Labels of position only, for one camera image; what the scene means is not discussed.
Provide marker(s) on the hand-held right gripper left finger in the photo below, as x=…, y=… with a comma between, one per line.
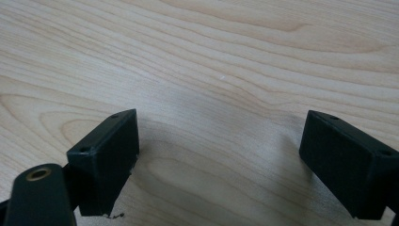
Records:
x=105, y=163

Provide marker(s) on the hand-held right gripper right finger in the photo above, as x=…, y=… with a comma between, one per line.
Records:
x=345, y=166

